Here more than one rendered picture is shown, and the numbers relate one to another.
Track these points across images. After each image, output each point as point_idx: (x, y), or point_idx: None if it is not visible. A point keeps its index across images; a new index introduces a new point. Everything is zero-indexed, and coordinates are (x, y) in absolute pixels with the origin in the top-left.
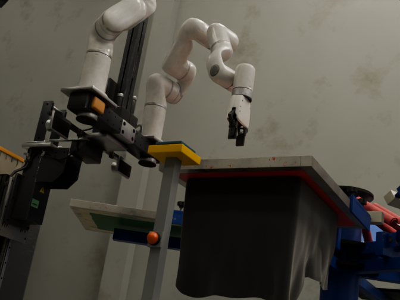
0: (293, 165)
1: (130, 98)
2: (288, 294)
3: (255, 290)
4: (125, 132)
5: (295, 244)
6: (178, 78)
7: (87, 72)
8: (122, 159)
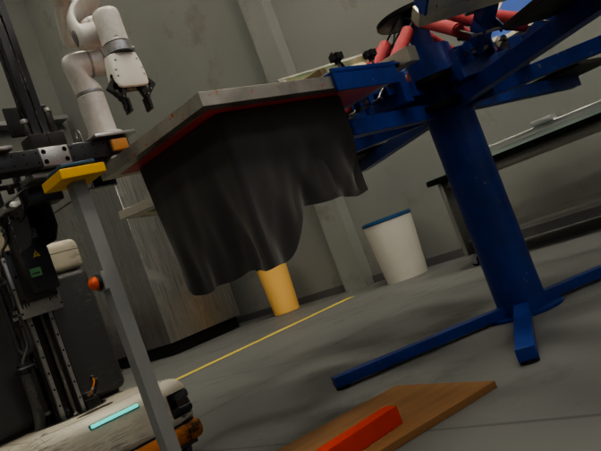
0: (189, 114)
1: (39, 114)
2: (272, 255)
3: (247, 263)
4: (51, 159)
5: (254, 194)
6: None
7: None
8: None
